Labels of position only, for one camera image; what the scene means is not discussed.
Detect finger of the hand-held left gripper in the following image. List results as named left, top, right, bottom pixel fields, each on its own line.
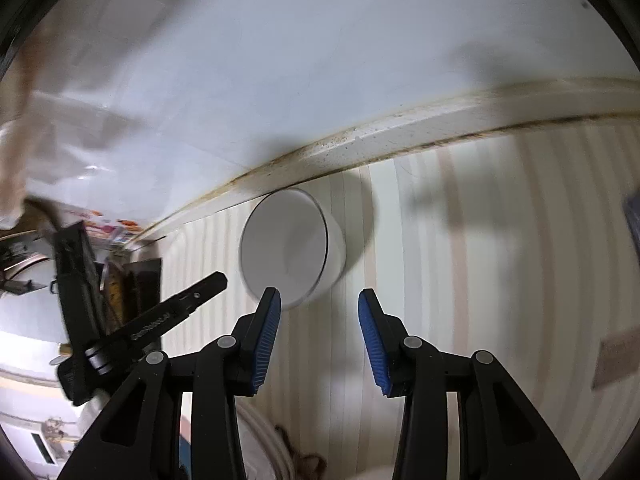
left=84, top=271, right=229, bottom=376
left=52, top=220, right=110, bottom=407

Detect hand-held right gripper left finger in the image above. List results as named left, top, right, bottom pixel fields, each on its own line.
left=57, top=287, right=282, bottom=480

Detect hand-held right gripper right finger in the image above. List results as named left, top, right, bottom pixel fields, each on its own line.
left=358, top=288, right=581, bottom=480

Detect white bowl with blue rim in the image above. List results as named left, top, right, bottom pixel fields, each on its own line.
left=240, top=187, right=347, bottom=310

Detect white bowl with floral print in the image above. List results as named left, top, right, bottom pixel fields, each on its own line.
left=234, top=402, right=331, bottom=480

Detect striped tablecloth with cat print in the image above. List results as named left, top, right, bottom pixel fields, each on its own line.
left=160, top=110, right=640, bottom=480

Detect clear plastic bag with orange food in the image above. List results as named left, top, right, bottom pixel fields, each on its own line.
left=0, top=0, right=166, bottom=226

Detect small brown card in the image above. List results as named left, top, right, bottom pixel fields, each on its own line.
left=591, top=329, right=640, bottom=391

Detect blue smartphone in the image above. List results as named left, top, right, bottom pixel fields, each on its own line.
left=625, top=192, right=640, bottom=256

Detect colourful wall stickers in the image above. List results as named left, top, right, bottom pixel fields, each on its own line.
left=75, top=212, right=143, bottom=246

